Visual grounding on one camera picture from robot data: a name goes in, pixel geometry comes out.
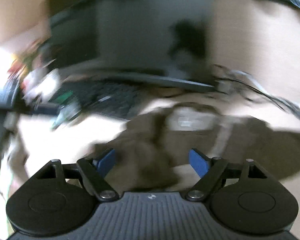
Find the olive polka dot cardigan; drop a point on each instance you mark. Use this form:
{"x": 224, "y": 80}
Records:
{"x": 153, "y": 147}

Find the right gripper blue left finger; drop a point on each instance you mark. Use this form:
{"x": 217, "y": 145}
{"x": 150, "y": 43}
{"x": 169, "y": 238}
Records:
{"x": 93, "y": 172}

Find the black monitor on left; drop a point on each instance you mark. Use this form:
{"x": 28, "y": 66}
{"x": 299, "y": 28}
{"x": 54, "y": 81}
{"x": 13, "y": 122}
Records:
{"x": 161, "y": 42}

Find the black keyboard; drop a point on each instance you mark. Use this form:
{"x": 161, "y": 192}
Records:
{"x": 111, "y": 99}

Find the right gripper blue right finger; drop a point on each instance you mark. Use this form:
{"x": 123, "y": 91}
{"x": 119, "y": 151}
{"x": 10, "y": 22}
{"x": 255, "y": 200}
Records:
{"x": 209, "y": 170}

